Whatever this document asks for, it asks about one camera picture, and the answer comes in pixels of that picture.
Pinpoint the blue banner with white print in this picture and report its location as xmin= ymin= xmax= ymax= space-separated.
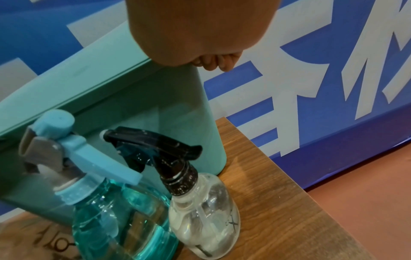
xmin=0 ymin=0 xmax=411 ymax=191

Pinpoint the green plastic storage box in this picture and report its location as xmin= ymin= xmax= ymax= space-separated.
xmin=0 ymin=60 xmax=229 ymax=225

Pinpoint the green plastic storage bin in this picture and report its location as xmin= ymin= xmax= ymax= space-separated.
xmin=0 ymin=20 xmax=153 ymax=140

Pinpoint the person's right hand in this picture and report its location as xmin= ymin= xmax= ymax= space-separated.
xmin=123 ymin=0 xmax=283 ymax=72

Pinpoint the teal spray bottle blue sprayer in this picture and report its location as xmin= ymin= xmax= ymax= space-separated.
xmin=18 ymin=109 xmax=179 ymax=260

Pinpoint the clear spray bottle black sprayer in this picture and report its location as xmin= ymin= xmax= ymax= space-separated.
xmin=101 ymin=126 xmax=242 ymax=260

